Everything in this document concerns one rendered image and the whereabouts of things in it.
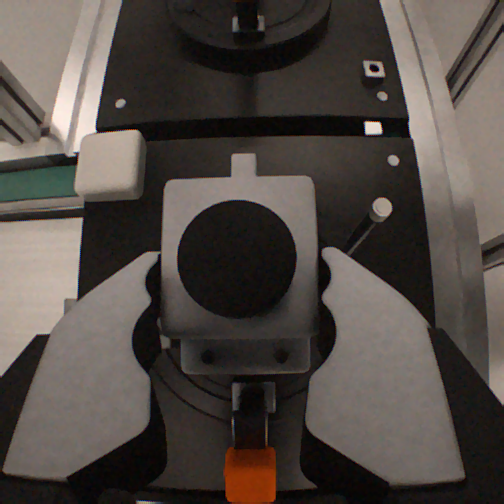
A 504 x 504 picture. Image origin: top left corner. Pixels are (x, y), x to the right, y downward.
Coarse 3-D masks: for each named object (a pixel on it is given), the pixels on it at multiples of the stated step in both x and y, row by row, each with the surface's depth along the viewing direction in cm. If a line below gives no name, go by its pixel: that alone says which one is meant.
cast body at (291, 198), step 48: (192, 192) 12; (240, 192) 12; (288, 192) 11; (192, 240) 10; (240, 240) 10; (288, 240) 10; (192, 288) 10; (240, 288) 10; (288, 288) 11; (192, 336) 11; (240, 336) 11; (288, 336) 11
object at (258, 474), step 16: (240, 400) 20; (256, 400) 20; (240, 416) 15; (256, 416) 15; (240, 432) 15; (256, 432) 15; (240, 448) 15; (256, 448) 15; (272, 448) 15; (240, 464) 14; (256, 464) 14; (272, 464) 14; (240, 480) 14; (256, 480) 14; (272, 480) 14; (240, 496) 14; (256, 496) 14; (272, 496) 14
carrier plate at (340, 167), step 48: (192, 144) 28; (240, 144) 28; (288, 144) 28; (336, 144) 28; (384, 144) 28; (144, 192) 28; (336, 192) 27; (384, 192) 27; (96, 240) 27; (144, 240) 27; (384, 240) 26; (432, 288) 26; (192, 432) 24; (288, 432) 24; (192, 480) 23; (288, 480) 23
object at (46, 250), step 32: (0, 160) 30; (32, 160) 30; (0, 192) 31; (32, 192) 30; (64, 192) 30; (0, 224) 33; (32, 224) 33; (64, 224) 33; (0, 256) 33; (32, 256) 32; (64, 256) 32; (0, 288) 32; (32, 288) 32; (64, 288) 32; (0, 320) 31; (32, 320) 31; (0, 352) 31
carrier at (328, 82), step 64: (128, 0) 32; (192, 0) 28; (320, 0) 29; (128, 64) 30; (192, 64) 30; (256, 64) 30; (320, 64) 30; (384, 64) 30; (128, 128) 29; (192, 128) 30; (256, 128) 30; (320, 128) 30; (384, 128) 30
